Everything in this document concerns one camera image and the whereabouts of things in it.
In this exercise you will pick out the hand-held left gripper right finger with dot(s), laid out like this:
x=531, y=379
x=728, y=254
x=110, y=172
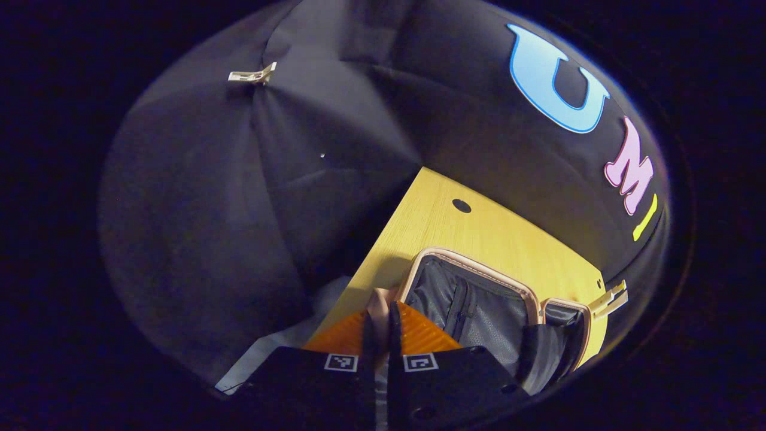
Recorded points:
x=443, y=383

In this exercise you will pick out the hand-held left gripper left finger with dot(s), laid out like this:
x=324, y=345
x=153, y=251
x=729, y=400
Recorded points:
x=323, y=383

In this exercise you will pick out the small pink suitcase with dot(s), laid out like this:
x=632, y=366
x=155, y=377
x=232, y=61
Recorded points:
x=479, y=311

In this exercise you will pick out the pale metal cloth clip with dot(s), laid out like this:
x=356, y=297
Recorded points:
x=254, y=75
x=610, y=299

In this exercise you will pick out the black backdrop cloth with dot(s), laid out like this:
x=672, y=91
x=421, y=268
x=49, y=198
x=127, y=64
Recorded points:
x=209, y=209

